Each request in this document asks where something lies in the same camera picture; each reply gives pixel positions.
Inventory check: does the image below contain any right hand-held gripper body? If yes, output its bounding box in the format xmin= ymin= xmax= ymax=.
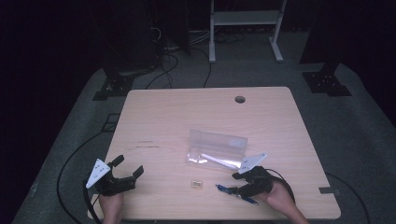
xmin=237 ymin=151 xmax=275 ymax=198

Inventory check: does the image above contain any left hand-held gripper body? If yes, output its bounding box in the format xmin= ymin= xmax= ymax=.
xmin=85 ymin=158 xmax=138 ymax=197

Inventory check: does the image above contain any blue pen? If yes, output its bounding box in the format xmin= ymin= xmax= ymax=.
xmin=215 ymin=183 xmax=260 ymax=206

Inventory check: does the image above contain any clear plastic pencil case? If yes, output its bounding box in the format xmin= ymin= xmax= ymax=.
xmin=185 ymin=128 xmax=248 ymax=172

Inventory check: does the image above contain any person's left hand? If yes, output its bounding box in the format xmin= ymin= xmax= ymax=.
xmin=98 ymin=192 xmax=125 ymax=224

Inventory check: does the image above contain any person's right hand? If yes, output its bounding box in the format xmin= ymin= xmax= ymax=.
xmin=259 ymin=179 xmax=297 ymax=217

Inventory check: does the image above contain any grey tape strip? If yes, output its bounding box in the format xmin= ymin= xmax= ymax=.
xmin=318 ymin=186 xmax=343 ymax=196

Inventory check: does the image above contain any black stand base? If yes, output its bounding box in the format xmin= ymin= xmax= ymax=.
xmin=301 ymin=61 xmax=353 ymax=98
xmin=92 ymin=65 xmax=135 ymax=102

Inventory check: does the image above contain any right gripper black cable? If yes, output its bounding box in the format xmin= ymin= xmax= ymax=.
xmin=265 ymin=168 xmax=372 ymax=224

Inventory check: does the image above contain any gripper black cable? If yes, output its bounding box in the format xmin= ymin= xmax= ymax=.
xmin=82 ymin=178 xmax=106 ymax=224
xmin=265 ymin=168 xmax=372 ymax=224

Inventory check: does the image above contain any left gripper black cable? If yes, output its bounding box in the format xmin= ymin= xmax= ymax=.
xmin=82 ymin=178 xmax=106 ymax=224

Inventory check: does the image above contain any long black floor cable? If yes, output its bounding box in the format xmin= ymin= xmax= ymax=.
xmin=56 ymin=130 xmax=110 ymax=224

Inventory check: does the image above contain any bundle of white cables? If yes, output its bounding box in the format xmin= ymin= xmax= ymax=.
xmin=188 ymin=28 xmax=216 ymax=46

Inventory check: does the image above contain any white metal desk frame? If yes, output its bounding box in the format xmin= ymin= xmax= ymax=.
xmin=208 ymin=0 xmax=288 ymax=64

